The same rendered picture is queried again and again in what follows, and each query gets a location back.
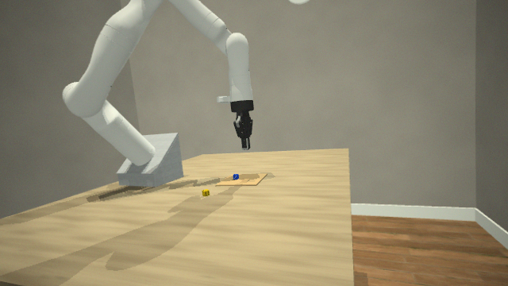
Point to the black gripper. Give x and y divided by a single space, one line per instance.
243 123

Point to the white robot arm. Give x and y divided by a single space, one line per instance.
114 46

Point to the tan square mat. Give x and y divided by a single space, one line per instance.
244 180

